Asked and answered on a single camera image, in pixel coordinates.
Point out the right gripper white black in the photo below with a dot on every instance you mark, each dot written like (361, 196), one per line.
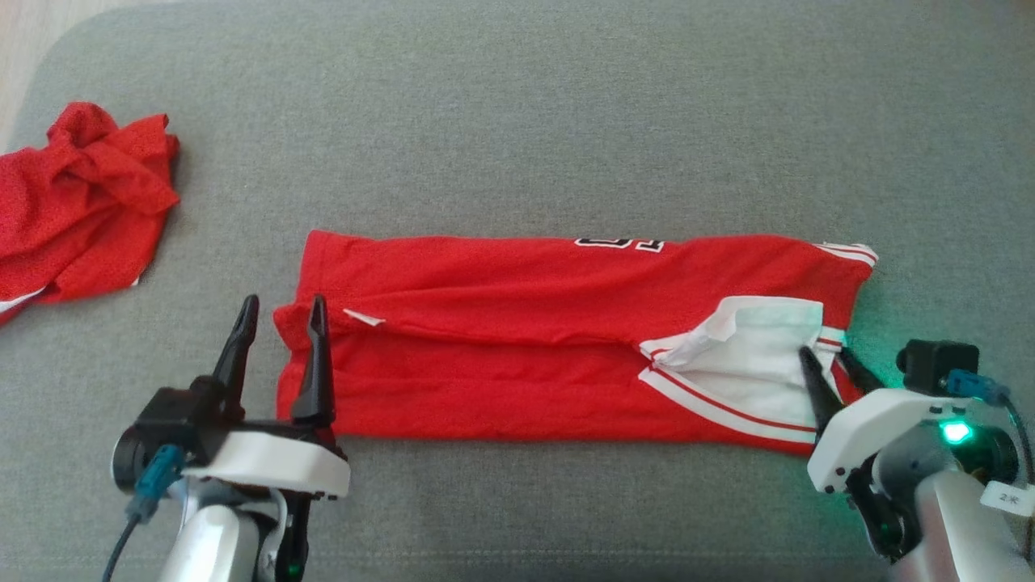
(865, 428)

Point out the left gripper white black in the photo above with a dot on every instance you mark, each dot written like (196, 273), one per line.
(275, 461)

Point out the red jersey white striped trim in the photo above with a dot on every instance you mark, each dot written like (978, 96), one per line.
(485, 323)

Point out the red mesh shorts white band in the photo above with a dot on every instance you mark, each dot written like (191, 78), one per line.
(73, 202)

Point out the large grey sofa seat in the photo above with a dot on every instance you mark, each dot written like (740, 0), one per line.
(566, 121)

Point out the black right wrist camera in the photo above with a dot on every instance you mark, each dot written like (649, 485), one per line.
(930, 364)

